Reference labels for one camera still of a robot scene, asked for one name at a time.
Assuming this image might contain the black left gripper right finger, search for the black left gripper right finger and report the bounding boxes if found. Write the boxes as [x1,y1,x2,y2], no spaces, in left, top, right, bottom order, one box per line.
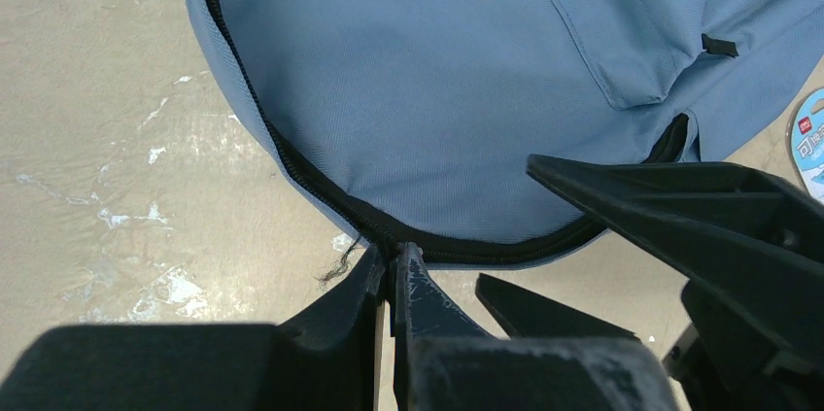
[392,243,677,410]

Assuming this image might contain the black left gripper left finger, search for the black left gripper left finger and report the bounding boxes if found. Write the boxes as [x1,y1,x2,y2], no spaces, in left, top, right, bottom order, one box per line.
[1,249,386,410]

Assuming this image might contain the light blue scissors blister pack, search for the light blue scissors blister pack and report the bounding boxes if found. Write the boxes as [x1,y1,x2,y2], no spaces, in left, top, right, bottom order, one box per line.
[786,87,823,203]

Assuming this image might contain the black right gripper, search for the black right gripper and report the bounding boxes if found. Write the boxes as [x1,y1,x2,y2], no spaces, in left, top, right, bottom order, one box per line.
[475,154,823,410]

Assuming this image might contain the blue fabric backpack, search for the blue fabric backpack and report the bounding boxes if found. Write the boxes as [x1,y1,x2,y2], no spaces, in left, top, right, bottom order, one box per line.
[187,0,823,265]

